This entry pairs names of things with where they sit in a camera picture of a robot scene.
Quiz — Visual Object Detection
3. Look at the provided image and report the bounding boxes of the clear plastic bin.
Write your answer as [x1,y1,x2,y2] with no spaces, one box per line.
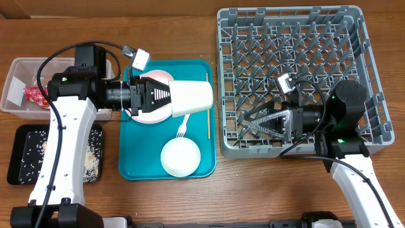
[1,57,115,120]

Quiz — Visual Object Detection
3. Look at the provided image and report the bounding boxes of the red snack wrapper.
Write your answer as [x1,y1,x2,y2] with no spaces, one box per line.
[23,87,50,109]

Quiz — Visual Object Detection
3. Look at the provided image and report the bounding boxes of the white bowl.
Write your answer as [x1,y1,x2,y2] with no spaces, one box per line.
[161,137,201,177]

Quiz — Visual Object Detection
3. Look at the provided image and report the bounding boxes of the black plastic tray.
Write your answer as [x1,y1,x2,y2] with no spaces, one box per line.
[6,124,104,185]

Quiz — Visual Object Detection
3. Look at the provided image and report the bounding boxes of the wooden chopstick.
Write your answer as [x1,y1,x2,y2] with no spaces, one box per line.
[206,73,211,140]

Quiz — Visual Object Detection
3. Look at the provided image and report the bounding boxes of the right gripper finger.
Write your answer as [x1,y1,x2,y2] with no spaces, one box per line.
[251,110,292,140]
[244,101,275,122]

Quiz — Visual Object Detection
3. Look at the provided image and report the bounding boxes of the white paper cup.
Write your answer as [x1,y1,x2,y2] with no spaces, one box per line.
[169,80,213,117]

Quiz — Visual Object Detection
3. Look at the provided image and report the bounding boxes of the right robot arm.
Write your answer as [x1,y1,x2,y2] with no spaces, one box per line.
[244,79,403,227]

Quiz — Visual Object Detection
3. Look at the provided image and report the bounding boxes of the grey dishwasher rack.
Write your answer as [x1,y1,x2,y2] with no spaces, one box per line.
[216,6,395,158]

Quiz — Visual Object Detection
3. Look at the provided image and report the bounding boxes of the teal serving tray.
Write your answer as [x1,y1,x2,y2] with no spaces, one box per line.
[118,60,216,181]

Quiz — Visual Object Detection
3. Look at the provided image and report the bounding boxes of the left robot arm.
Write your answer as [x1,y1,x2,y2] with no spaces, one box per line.
[10,41,173,227]

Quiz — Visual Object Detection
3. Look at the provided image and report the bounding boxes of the pink bowl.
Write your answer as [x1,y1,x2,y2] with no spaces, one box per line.
[140,70,174,85]

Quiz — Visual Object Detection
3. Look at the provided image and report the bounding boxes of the white plastic fork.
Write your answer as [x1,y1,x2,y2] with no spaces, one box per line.
[176,114,190,137]

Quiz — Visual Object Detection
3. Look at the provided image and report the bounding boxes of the food scraps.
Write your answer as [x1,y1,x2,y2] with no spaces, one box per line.
[18,129,104,184]

